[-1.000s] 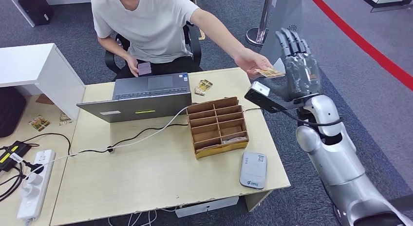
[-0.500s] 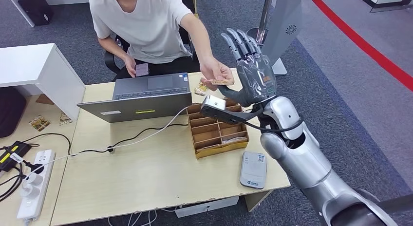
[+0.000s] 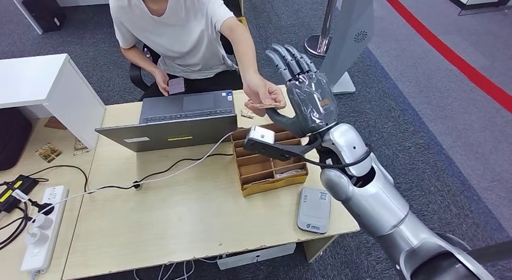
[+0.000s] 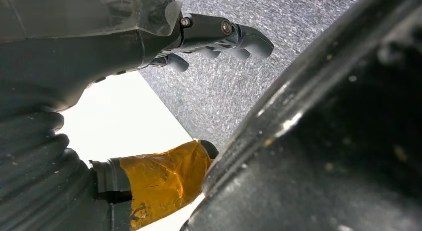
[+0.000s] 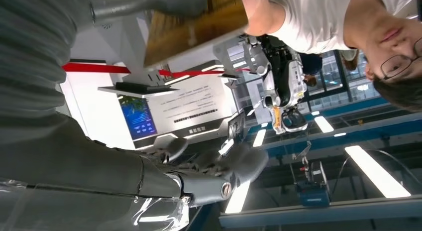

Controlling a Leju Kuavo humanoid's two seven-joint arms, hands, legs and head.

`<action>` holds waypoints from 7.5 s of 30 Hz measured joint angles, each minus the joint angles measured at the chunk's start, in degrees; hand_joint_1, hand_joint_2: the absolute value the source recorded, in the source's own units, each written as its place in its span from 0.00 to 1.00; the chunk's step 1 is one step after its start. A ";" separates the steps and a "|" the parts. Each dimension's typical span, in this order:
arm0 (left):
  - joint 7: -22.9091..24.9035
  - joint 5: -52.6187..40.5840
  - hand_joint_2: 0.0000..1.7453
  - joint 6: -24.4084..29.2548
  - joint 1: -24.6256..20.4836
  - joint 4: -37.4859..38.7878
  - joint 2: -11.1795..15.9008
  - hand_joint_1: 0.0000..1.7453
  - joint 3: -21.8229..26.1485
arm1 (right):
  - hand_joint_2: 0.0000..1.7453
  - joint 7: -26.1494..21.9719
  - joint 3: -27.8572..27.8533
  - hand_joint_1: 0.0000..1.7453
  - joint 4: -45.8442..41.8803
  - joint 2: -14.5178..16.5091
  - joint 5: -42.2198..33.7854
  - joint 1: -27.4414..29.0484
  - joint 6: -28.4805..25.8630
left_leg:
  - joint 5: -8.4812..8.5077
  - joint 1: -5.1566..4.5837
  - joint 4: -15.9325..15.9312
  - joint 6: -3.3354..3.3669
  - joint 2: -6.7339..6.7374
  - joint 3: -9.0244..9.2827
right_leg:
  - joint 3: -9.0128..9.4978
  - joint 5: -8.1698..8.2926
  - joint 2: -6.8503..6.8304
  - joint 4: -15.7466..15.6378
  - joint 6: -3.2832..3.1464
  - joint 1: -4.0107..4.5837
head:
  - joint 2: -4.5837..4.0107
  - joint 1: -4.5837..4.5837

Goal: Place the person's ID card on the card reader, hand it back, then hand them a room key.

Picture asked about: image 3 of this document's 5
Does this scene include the black office chair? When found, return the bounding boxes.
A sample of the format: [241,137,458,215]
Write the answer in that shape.
[129,0,245,93]

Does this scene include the white power strip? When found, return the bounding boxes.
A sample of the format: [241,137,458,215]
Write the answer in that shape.
[20,185,69,274]

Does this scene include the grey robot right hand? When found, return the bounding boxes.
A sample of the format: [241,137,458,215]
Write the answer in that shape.
[265,43,339,138]

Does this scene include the mauve smartphone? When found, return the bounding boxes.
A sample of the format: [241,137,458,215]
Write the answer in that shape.
[168,77,187,96]

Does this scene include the black yellow-labelled power adapter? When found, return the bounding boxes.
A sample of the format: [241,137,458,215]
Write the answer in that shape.
[0,174,40,214]

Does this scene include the grey laptop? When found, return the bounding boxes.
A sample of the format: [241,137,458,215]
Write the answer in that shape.
[94,89,238,153]

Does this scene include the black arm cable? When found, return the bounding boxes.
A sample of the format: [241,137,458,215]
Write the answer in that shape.
[304,149,373,170]

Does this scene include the person's right hand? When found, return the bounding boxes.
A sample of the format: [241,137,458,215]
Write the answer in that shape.
[153,68,173,98]

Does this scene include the white cables under desk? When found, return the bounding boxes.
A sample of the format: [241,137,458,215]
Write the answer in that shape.
[133,257,221,280]

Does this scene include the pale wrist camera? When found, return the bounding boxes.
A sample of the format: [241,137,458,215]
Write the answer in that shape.
[243,125,278,152]

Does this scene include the black camera bracket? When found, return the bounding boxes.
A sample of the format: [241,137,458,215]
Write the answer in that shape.
[255,140,323,164]

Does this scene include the cardboard card organizer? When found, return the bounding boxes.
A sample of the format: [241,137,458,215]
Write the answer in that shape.
[231,123,310,198]

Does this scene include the white cabinet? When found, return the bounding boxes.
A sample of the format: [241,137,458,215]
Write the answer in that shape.
[0,53,107,150]

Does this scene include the round white plug adapter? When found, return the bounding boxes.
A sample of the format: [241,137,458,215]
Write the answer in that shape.
[31,215,54,231]
[24,229,50,247]

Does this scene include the person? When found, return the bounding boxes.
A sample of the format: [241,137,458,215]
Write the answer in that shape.
[109,0,287,118]

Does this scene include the black box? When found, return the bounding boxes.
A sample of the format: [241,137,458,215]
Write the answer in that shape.
[22,0,66,34]

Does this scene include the white cable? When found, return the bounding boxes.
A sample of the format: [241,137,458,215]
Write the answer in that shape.
[30,131,237,223]

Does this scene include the white grey card reader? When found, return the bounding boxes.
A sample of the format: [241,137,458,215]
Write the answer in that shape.
[296,186,332,235]

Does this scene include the black cable bundle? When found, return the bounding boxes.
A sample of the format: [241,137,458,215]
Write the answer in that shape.
[0,202,31,251]

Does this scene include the grey kiosk stand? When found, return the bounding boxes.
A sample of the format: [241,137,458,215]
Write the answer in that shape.
[316,0,376,96]

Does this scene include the brown ID card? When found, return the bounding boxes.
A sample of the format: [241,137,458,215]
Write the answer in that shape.
[248,100,287,110]

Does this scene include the person's left hand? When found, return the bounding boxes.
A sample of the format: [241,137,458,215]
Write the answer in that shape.
[242,75,287,118]

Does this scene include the brown cardboard piece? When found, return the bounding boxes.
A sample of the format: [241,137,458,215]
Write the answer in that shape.
[43,116,68,131]

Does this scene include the dark bag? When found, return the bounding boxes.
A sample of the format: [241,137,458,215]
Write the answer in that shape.
[0,108,33,172]

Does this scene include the thin black cable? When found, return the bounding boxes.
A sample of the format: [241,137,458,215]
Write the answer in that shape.
[24,152,234,193]

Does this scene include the black plug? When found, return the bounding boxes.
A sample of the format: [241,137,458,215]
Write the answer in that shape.
[28,201,56,217]

